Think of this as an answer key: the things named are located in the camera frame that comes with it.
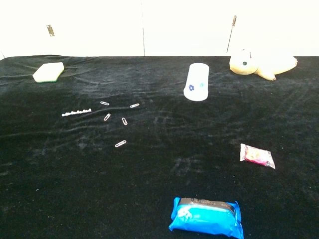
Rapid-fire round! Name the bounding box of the yellow plush doll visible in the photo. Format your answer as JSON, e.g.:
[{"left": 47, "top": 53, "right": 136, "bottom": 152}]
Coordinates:
[{"left": 229, "top": 49, "right": 299, "bottom": 82}]

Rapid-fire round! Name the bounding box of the silver magnetic bead stick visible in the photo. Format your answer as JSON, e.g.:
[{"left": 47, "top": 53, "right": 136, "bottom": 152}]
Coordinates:
[{"left": 61, "top": 108, "right": 92, "bottom": 118}]

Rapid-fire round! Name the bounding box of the pink candy packet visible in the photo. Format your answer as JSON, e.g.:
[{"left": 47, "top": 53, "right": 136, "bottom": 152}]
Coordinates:
[{"left": 239, "top": 143, "right": 276, "bottom": 170}]

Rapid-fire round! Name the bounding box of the blue wet wipes pack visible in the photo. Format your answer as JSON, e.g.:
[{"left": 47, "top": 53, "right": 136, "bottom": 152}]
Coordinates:
[{"left": 168, "top": 197, "right": 244, "bottom": 239}]

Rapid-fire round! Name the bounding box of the white flower-print paper cup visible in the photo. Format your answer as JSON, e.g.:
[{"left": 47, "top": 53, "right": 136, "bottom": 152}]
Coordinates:
[{"left": 183, "top": 63, "right": 210, "bottom": 102}]

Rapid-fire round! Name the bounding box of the yellow green sponge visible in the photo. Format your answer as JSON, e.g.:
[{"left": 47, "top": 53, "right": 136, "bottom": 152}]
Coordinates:
[{"left": 32, "top": 62, "right": 65, "bottom": 83}]

